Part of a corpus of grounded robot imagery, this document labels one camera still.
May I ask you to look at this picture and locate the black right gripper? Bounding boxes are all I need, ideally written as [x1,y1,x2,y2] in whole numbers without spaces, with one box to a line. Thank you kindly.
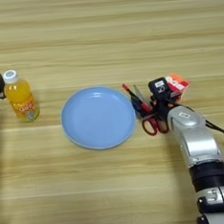
[130,89,186,124]

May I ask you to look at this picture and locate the orange juice bottle white cap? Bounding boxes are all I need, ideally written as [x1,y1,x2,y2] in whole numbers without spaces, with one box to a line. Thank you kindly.
[1,67,42,125]

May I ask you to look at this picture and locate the multicoloured puzzle cube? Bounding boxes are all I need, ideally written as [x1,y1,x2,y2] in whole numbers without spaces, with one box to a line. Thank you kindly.
[164,71,191,101]

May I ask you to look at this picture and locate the round blue plate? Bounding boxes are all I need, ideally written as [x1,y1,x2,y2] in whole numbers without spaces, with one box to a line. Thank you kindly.
[57,82,140,154]

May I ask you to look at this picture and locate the right black box white label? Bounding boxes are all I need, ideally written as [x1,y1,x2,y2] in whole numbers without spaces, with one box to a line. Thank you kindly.
[146,77,171,103]

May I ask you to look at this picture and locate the red handled scissors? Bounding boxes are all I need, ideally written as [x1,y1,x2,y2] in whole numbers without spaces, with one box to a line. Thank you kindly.
[121,78,170,139]

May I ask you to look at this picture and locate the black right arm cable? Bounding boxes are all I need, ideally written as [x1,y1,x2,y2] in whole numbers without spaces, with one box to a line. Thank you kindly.
[204,118,224,173]

